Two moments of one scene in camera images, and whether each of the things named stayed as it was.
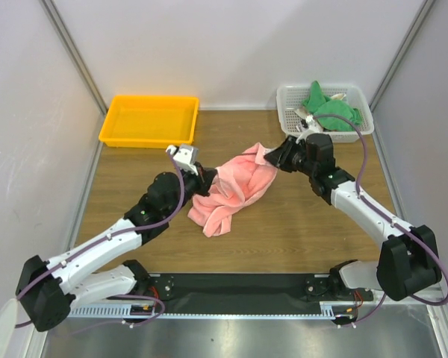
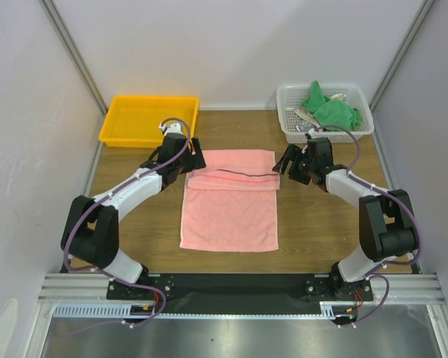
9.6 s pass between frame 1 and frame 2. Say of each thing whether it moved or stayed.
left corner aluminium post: stayed
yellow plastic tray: stayed
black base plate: stayed
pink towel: moved
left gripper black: moved
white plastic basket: stayed
